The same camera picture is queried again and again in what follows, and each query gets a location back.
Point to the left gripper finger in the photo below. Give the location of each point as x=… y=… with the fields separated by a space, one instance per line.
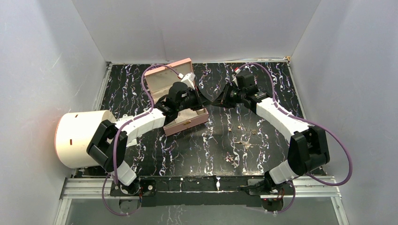
x=205 y=104
x=203 y=94

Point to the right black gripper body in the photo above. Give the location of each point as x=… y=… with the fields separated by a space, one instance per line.
x=235 y=95

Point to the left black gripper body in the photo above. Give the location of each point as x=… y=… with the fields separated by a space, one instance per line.
x=192 y=101

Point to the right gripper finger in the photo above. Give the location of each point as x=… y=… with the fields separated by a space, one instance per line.
x=222 y=103
x=225 y=93

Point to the pink jewelry box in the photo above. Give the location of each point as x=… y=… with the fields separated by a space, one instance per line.
x=160 y=80

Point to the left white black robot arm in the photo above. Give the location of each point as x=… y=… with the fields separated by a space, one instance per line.
x=109 y=142

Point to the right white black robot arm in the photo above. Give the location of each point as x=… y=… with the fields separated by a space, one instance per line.
x=308 y=147

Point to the gold pendant jewelry cluster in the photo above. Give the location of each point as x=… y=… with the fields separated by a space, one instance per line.
x=233 y=160

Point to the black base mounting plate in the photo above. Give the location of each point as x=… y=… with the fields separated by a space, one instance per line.
x=250 y=191

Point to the white cylindrical bucket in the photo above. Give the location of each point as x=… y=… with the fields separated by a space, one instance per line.
x=73 y=134

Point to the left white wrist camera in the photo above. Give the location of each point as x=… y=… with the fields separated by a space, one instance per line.
x=188 y=79

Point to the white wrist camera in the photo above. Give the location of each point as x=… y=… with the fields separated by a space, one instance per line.
x=237 y=71
x=188 y=79

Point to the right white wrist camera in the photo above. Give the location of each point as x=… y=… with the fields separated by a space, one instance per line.
x=237 y=71

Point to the aluminium frame rail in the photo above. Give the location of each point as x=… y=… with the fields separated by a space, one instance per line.
x=99 y=188

